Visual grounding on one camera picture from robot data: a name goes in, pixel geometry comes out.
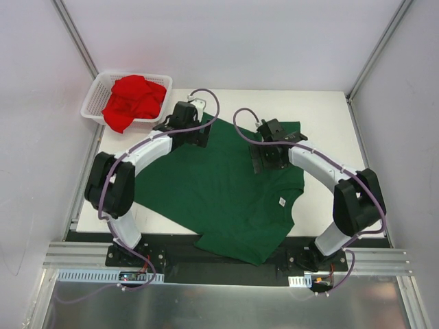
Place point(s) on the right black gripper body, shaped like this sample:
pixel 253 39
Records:
pixel 258 158

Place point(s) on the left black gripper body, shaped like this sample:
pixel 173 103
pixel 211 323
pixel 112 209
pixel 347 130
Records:
pixel 200 136

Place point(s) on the green t shirt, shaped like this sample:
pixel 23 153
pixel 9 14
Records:
pixel 214 192

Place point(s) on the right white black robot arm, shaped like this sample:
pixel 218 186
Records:
pixel 357 197

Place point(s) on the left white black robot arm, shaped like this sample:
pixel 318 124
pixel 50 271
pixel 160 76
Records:
pixel 111 183

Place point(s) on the red t shirt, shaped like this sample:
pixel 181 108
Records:
pixel 133 97

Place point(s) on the white plastic basket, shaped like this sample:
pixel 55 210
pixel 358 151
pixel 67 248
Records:
pixel 100 91

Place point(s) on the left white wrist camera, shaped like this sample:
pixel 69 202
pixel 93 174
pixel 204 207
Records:
pixel 200 104

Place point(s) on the right slotted cable duct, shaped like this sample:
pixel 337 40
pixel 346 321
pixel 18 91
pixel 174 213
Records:
pixel 300 281

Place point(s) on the slotted cable duct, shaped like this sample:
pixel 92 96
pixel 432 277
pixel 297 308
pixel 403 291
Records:
pixel 300 281
pixel 108 276

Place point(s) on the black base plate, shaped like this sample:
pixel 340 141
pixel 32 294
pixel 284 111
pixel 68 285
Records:
pixel 223 267

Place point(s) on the aluminium rail frame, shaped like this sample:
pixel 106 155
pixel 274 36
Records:
pixel 92 250

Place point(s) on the left aluminium corner post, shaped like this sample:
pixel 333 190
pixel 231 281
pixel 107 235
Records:
pixel 73 32

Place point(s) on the aluminium corner post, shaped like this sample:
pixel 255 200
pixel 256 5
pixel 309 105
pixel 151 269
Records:
pixel 379 48
pixel 73 32

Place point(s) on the left slotted cable duct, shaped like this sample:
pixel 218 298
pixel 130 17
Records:
pixel 108 276

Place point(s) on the right aluminium corner post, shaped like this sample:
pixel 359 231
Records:
pixel 379 48

